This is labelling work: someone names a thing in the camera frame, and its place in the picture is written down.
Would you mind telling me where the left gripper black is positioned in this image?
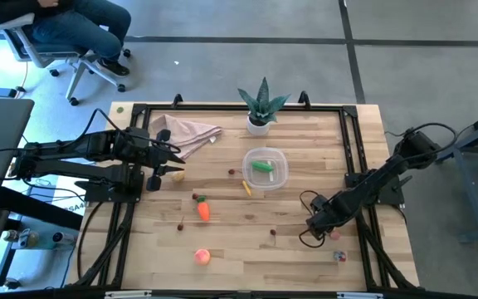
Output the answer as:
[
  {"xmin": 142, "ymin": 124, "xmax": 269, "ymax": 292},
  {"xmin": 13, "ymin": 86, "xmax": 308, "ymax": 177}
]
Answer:
[{"xmin": 122, "ymin": 127, "xmax": 186, "ymax": 192}]

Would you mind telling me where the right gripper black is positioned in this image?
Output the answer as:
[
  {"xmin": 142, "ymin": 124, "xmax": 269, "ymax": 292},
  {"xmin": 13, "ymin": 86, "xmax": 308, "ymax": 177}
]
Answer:
[{"xmin": 305, "ymin": 194, "xmax": 354, "ymax": 241}]

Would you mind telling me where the orange toy carrot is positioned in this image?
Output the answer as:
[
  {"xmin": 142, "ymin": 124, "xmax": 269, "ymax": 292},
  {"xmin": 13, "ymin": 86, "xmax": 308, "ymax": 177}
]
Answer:
[{"xmin": 196, "ymin": 195, "xmax": 211, "ymax": 223}]

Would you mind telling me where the green toy cucumber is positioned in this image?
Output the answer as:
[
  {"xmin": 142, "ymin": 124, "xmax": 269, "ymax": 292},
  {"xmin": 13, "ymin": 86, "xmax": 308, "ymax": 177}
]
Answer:
[{"xmin": 251, "ymin": 160, "xmax": 275, "ymax": 174}]

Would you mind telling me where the clear plastic tupperware container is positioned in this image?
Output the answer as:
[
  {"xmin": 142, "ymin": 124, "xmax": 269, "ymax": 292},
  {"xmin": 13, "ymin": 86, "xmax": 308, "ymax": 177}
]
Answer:
[{"xmin": 241, "ymin": 147, "xmax": 290, "ymax": 191}]

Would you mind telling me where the beige folded cloth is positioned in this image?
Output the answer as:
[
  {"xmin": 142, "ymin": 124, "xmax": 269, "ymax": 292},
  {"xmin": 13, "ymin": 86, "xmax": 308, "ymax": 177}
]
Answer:
[{"xmin": 148, "ymin": 114, "xmax": 224, "ymax": 161}]

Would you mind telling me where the white plant pot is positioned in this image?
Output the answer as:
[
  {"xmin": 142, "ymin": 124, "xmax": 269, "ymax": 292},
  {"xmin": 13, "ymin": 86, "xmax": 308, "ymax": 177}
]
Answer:
[{"xmin": 246, "ymin": 115, "xmax": 271, "ymax": 137}]

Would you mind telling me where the toy peach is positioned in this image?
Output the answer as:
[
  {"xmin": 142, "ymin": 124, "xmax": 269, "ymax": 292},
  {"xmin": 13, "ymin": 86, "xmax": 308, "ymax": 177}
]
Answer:
[{"xmin": 193, "ymin": 248, "xmax": 212, "ymax": 267}]

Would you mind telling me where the white printed paper sheet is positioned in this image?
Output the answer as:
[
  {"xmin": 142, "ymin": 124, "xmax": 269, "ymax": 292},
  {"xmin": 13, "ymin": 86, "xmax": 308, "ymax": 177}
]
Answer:
[{"xmin": 51, "ymin": 174, "xmax": 93, "ymax": 217}]

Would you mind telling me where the green snake plant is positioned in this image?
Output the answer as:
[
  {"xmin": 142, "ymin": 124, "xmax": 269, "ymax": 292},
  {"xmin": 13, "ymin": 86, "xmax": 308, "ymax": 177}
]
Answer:
[{"xmin": 237, "ymin": 76, "xmax": 291, "ymax": 125}]

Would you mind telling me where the white cylindrical device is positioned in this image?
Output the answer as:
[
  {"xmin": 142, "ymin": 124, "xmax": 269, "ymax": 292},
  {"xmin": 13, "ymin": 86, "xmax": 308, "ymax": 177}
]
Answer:
[{"xmin": 51, "ymin": 231, "xmax": 77, "ymax": 246}]

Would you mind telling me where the blue grey table stand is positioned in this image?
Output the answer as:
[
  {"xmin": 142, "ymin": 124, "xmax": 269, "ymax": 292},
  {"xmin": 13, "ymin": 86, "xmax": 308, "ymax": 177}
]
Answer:
[{"xmin": 435, "ymin": 103, "xmax": 478, "ymax": 244}]

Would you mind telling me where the small bottle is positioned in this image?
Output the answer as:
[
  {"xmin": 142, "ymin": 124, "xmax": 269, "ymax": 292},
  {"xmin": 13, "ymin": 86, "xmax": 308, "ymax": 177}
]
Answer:
[{"xmin": 1, "ymin": 228, "xmax": 41, "ymax": 250}]

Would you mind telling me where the person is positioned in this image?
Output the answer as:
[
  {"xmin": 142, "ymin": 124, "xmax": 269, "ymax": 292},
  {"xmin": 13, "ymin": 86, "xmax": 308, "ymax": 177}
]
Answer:
[{"xmin": 0, "ymin": 0, "xmax": 132, "ymax": 78}]

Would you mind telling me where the white office chair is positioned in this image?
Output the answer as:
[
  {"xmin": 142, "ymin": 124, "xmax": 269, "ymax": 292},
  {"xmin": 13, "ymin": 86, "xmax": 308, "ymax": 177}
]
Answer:
[{"xmin": 0, "ymin": 12, "xmax": 132, "ymax": 107}]

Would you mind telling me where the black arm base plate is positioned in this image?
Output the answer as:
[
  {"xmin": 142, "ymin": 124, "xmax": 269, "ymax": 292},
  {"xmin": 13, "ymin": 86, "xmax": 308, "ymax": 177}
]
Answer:
[
  {"xmin": 74, "ymin": 169, "xmax": 145, "ymax": 204},
  {"xmin": 344, "ymin": 171, "xmax": 406, "ymax": 208}
]

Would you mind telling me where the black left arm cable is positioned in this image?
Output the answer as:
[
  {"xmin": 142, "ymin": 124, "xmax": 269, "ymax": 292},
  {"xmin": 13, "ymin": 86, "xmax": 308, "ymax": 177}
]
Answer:
[{"xmin": 71, "ymin": 107, "xmax": 182, "ymax": 155}]

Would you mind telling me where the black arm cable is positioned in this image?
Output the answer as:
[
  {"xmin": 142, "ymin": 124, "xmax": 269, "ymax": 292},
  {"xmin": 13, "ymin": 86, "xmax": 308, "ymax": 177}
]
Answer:
[
  {"xmin": 298, "ymin": 121, "xmax": 459, "ymax": 249},
  {"xmin": 71, "ymin": 107, "xmax": 182, "ymax": 155}
]

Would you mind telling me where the silver aluminium bracket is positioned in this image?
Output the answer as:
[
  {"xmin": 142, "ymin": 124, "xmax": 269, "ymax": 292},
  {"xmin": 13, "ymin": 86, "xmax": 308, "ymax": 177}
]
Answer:
[
  {"xmin": 337, "ymin": 291, "xmax": 384, "ymax": 299},
  {"xmin": 105, "ymin": 290, "xmax": 154, "ymax": 299}
]

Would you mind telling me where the black aluminium table frame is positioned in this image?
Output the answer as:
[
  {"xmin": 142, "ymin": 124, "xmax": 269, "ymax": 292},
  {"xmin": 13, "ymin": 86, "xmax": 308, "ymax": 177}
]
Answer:
[{"xmin": 65, "ymin": 101, "xmax": 421, "ymax": 292}]

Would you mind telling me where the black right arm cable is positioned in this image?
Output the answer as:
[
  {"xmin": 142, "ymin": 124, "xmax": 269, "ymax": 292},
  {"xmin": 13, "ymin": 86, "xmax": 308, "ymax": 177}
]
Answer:
[{"xmin": 298, "ymin": 121, "xmax": 459, "ymax": 249}]

